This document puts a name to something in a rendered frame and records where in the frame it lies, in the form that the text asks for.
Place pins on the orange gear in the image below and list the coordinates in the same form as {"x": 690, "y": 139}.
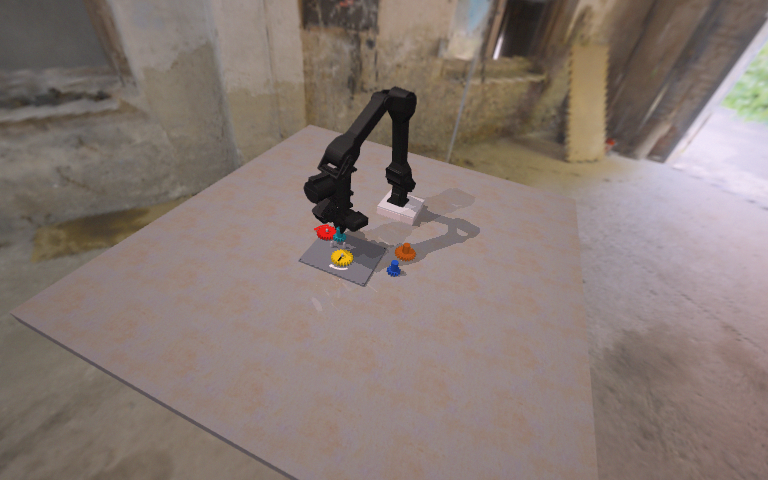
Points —
{"x": 405, "y": 252}

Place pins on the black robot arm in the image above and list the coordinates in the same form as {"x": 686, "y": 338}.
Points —
{"x": 344, "y": 151}

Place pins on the red gear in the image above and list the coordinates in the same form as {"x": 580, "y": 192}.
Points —
{"x": 321, "y": 232}

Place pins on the yellow gear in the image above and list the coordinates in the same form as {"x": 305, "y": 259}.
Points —
{"x": 337, "y": 259}

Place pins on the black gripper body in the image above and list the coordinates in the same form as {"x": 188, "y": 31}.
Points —
{"x": 352, "y": 220}

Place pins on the teal gear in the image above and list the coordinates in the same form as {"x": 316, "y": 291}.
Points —
{"x": 338, "y": 236}

